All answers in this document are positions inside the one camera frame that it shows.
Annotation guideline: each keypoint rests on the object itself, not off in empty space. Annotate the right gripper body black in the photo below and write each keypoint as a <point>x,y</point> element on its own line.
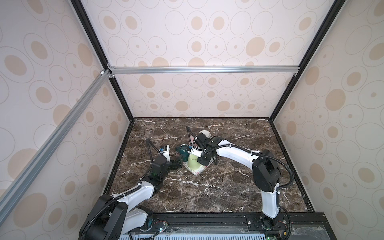
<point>204,159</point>

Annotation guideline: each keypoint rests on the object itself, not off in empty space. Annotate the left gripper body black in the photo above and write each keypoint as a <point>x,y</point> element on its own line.
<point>167,169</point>

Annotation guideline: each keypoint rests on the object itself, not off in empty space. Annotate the light green mug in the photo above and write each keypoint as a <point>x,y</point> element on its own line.
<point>193,163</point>

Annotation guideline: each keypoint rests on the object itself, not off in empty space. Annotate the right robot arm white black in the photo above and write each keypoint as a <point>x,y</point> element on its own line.
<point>270,174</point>

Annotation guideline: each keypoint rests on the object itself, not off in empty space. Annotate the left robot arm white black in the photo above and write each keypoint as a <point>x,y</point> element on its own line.
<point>115,215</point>

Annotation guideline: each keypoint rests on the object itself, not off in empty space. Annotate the white mug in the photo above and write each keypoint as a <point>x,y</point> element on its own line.
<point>206,133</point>

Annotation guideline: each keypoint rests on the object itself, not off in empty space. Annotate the dark teal mug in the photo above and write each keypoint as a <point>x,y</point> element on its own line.
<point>184,152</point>

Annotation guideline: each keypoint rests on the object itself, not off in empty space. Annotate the floral rectangular tray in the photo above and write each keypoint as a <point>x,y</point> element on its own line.
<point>195,173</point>

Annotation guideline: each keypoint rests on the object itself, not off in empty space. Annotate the horizontal aluminium bar back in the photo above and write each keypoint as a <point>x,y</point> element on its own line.
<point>200,70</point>

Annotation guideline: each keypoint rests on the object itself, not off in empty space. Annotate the diagonal aluminium bar left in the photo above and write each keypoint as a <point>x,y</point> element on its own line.
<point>34,167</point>

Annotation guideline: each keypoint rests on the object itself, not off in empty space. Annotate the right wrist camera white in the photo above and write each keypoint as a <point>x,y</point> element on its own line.
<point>196,151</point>

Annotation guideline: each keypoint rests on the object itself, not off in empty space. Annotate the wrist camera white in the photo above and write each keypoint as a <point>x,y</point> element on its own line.
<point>165,151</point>
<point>196,151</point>

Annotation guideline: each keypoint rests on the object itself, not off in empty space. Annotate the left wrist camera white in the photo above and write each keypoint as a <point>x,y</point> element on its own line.
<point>165,151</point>

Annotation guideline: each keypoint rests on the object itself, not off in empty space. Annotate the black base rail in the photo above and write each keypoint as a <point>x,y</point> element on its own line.
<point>235,226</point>

